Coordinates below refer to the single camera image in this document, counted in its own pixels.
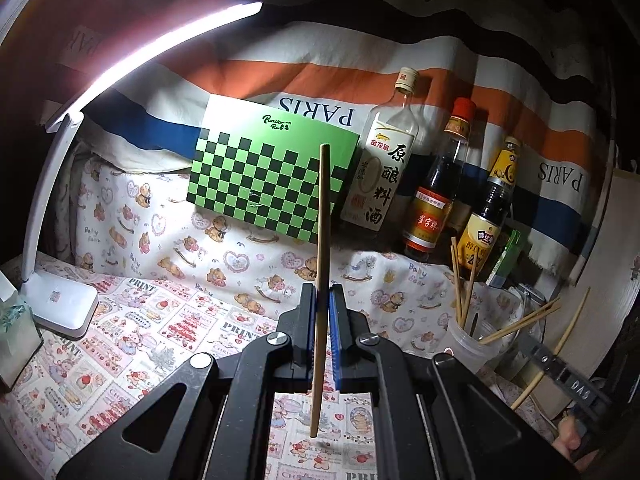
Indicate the small green carton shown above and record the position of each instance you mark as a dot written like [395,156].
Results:
[507,260]

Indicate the clear bottle with white label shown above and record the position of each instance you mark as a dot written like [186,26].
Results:
[375,175]

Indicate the white desk lamp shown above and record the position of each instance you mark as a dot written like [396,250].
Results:
[60,305]

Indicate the person's right hand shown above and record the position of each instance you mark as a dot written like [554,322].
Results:
[567,437]

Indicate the striped cloth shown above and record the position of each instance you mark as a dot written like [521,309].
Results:
[310,75]

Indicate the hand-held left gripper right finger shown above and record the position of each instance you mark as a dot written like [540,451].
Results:
[334,340]

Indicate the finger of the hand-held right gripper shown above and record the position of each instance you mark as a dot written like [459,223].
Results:
[560,372]

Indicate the patchwork print cloth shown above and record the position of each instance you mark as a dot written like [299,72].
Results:
[125,335]

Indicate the yellow-labelled dark sauce bottle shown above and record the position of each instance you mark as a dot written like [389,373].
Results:
[482,235]

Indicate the bear print cloth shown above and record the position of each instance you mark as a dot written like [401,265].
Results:
[175,240]

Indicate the teal patterned tissue pack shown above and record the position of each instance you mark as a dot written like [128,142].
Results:
[15,330]

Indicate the red-capped dark sauce bottle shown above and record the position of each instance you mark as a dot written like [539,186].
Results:
[432,210]

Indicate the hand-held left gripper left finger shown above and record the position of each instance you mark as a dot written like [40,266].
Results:
[305,332]

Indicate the green checkered box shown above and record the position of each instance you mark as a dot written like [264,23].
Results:
[265,175]

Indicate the clear plastic jar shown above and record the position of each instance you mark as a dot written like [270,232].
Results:
[480,350]

